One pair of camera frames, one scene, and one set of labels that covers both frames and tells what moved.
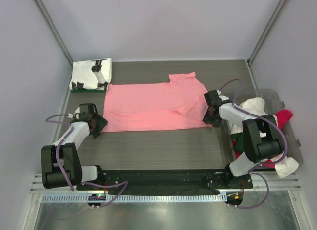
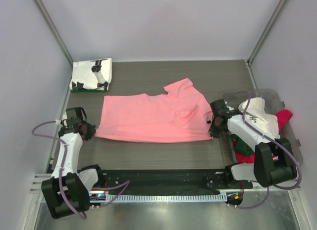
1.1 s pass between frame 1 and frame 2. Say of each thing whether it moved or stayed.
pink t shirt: moved
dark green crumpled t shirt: stayed
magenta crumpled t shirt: stayed
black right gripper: moved
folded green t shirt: stayed
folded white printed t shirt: stayed
